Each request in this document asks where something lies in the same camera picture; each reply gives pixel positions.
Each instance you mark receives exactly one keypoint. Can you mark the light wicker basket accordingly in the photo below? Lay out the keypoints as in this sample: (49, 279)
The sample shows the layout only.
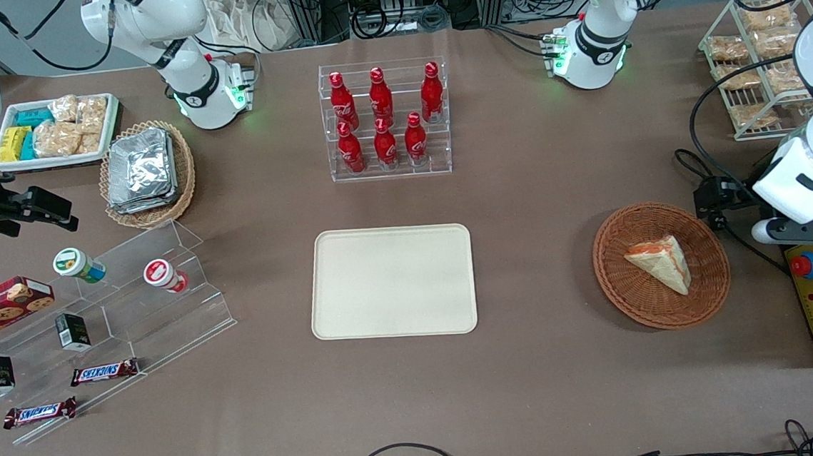
(184, 172)

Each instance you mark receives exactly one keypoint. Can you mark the cream cloth bag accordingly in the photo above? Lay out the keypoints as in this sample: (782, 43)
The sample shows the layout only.
(249, 17)

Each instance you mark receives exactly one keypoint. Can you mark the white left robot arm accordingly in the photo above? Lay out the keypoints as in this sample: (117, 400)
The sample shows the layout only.
(592, 40)

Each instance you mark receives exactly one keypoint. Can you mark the brown wicker basket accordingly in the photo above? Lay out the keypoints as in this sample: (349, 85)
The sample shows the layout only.
(640, 290)

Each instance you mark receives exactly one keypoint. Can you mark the teal snack pack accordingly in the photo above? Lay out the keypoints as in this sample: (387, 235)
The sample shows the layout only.
(28, 147)
(34, 117)

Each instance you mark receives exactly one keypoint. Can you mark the red cola bottle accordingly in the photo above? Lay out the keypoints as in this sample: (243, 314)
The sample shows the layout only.
(386, 147)
(343, 104)
(431, 94)
(351, 153)
(380, 97)
(415, 141)

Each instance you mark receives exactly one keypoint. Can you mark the yellow snack pack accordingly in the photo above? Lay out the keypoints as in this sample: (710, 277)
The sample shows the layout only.
(13, 143)

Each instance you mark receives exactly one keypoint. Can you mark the green lid yogurt cup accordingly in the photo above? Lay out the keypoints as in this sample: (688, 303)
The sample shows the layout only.
(76, 265)

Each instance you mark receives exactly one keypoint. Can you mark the white rectangular snack tray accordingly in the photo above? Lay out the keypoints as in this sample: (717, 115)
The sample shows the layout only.
(5, 164)

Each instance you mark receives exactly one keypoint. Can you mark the clear acrylic step display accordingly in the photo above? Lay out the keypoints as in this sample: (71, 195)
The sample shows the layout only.
(141, 325)

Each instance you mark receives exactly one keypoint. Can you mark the red emergency stop button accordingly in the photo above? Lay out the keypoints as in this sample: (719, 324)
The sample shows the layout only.
(805, 266)

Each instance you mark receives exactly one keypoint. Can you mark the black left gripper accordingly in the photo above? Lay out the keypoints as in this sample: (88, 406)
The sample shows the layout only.
(739, 197)

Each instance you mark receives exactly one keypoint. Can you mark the triangular sandwich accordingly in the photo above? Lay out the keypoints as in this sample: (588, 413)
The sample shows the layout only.
(663, 261)

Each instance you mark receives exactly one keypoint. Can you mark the clear bag of fried snacks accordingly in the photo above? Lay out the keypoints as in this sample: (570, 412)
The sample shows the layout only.
(766, 15)
(784, 78)
(728, 48)
(737, 76)
(774, 43)
(753, 116)

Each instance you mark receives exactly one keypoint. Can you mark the beige plastic tray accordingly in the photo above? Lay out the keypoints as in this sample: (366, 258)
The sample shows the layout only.
(392, 282)

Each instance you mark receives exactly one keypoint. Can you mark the clear bag of puffed snacks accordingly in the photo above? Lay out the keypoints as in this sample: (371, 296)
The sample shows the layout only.
(63, 109)
(92, 114)
(90, 143)
(57, 139)

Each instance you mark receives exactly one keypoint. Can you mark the snickers chocolate bar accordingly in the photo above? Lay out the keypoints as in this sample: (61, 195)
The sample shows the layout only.
(40, 412)
(105, 372)

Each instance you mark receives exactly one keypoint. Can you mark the red lid yogurt cup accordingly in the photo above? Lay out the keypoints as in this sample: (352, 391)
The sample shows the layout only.
(163, 275)

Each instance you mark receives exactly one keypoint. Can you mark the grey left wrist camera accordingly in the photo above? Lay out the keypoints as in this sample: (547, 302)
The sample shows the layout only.
(807, 230)

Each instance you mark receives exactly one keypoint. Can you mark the silver foil packet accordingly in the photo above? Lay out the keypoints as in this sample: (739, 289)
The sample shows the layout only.
(143, 203)
(138, 161)

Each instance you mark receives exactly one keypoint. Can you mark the clear acrylic bottle rack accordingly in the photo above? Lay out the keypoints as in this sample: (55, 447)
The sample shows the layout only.
(402, 171)

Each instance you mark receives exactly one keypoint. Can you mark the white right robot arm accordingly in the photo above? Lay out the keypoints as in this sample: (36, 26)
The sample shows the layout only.
(191, 93)

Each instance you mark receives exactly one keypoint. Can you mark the aluminium frame rack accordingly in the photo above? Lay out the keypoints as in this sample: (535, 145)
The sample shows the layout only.
(398, 0)

